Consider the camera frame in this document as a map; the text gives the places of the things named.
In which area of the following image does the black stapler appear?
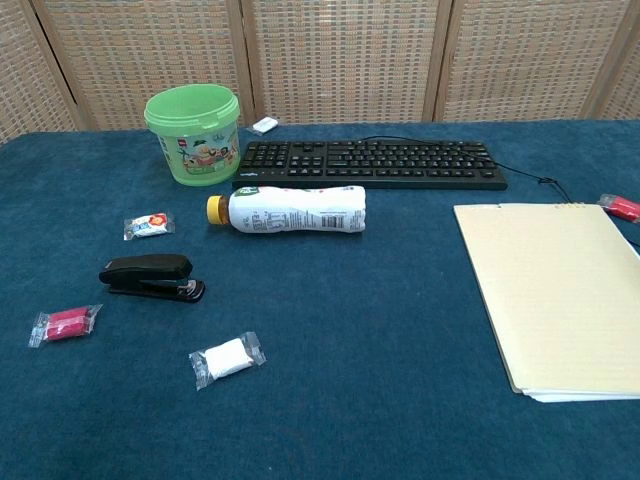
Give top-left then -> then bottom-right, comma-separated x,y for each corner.
98,253 -> 207,304

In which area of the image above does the white drink bottle yellow cap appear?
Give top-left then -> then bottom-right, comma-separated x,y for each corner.
206,185 -> 368,235

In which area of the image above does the black computer keyboard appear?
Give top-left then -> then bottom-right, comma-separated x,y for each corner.
231,140 -> 509,191

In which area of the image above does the blue felt table cloth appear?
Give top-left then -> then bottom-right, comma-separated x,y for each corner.
0,118 -> 640,480

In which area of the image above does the small white wrapped candy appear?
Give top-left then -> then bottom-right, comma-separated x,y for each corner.
246,115 -> 280,136

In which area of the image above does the large white wrapped candy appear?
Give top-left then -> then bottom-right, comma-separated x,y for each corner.
188,330 -> 268,392

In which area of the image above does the green plastic toy bucket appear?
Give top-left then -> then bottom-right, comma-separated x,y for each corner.
143,83 -> 240,187

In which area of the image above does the white printed wrapped candy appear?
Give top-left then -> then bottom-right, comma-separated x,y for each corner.
123,211 -> 176,242

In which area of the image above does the woven wooden folding screen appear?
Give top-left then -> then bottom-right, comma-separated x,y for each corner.
0,0 -> 640,146

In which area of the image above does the yellow spiral notepad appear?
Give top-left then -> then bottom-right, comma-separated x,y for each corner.
452,201 -> 640,404

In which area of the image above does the pink wrapped candy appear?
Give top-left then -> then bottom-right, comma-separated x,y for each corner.
27,303 -> 104,349

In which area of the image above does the red wrapped candy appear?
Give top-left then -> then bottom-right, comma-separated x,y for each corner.
597,193 -> 640,225

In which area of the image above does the black keyboard cable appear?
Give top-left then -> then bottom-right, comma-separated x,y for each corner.
359,135 -> 640,249

